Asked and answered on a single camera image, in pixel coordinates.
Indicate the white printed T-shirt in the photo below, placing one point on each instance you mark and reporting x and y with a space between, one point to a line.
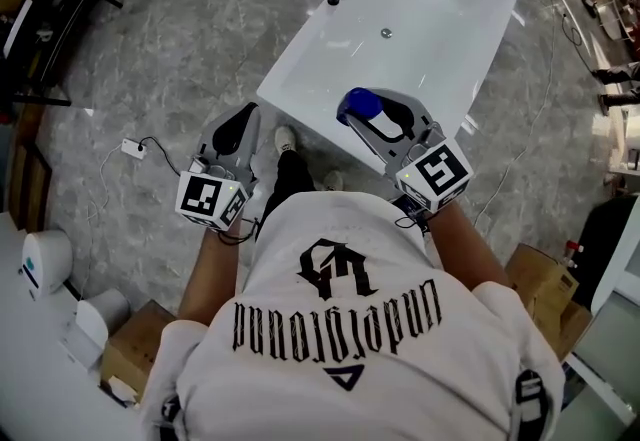
340 329

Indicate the wooden frame panel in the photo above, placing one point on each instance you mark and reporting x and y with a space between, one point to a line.
30 179

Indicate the black trousers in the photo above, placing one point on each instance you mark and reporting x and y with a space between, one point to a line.
290 184

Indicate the blue cap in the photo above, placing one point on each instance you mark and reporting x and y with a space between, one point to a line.
360 104

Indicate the white bathtub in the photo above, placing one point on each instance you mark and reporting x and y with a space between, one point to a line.
425 54

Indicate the person's right forearm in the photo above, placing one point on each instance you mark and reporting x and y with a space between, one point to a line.
465 249

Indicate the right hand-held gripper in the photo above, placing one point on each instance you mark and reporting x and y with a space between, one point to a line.
442 169

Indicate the person's left white shoe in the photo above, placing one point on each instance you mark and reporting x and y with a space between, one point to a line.
286 139

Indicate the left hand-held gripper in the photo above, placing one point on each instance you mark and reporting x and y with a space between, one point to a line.
200 194

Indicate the person's white shoe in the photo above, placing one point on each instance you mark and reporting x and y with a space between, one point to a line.
286 139
334 180

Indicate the small white gripper camera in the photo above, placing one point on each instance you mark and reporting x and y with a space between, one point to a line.
198 165

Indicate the white framed glass panel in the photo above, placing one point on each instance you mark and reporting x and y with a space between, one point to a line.
610 354

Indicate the white dispenser blue label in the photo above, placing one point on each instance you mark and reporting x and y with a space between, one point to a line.
47 259

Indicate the white rounded dispenser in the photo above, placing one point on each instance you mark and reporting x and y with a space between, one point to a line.
100 319

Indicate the person's right white shoe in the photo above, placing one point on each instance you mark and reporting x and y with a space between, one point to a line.
334 180

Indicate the round metal drain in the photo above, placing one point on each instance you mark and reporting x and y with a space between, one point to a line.
386 33

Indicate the cluttered dark desk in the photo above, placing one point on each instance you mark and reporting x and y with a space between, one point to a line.
40 14

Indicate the white power strip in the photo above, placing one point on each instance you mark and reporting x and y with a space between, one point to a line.
134 149

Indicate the person's left forearm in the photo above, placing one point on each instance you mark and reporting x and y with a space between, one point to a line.
210 269

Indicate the large printed cardboard box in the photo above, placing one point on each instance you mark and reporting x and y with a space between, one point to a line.
545 289

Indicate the black round basin white rim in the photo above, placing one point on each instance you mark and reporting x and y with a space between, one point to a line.
615 229

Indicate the brown cardboard box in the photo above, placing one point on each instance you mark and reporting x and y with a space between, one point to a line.
135 344

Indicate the red capped bottle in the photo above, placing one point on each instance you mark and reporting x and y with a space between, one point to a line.
574 254

